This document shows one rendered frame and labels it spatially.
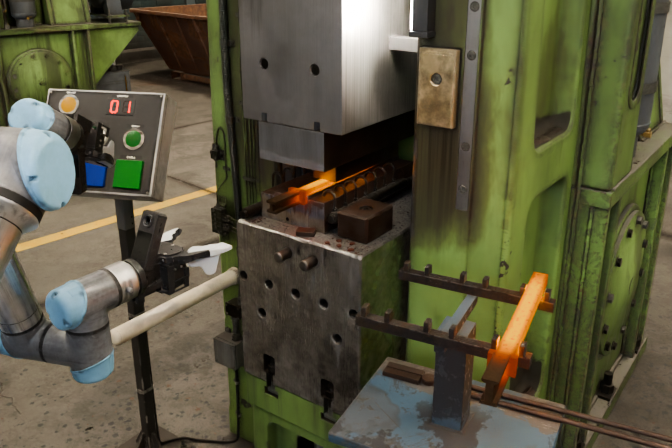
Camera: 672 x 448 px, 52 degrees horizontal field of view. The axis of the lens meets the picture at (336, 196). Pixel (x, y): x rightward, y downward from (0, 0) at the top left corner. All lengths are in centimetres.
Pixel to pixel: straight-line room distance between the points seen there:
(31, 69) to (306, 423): 490
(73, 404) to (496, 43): 199
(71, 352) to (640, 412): 205
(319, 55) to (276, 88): 15
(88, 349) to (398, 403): 62
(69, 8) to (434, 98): 520
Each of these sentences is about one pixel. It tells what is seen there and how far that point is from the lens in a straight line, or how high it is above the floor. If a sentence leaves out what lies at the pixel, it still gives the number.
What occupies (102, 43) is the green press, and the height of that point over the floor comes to 74.
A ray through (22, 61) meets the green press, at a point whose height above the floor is 68.
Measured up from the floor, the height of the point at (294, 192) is 101.
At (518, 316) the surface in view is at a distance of 127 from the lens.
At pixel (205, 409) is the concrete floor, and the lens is 263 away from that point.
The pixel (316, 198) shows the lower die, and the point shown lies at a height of 99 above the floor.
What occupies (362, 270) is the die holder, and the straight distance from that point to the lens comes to 155.
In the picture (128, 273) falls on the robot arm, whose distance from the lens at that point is 131.
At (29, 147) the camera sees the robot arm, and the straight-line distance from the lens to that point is 105.
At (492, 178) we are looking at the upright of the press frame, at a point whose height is 108.
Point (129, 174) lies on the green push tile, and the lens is 186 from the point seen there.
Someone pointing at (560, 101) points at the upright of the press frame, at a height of 119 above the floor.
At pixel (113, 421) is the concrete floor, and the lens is 265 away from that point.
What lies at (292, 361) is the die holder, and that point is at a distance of 181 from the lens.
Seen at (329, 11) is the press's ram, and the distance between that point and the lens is 152.
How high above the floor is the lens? 156
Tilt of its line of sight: 20 degrees down
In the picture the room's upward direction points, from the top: straight up
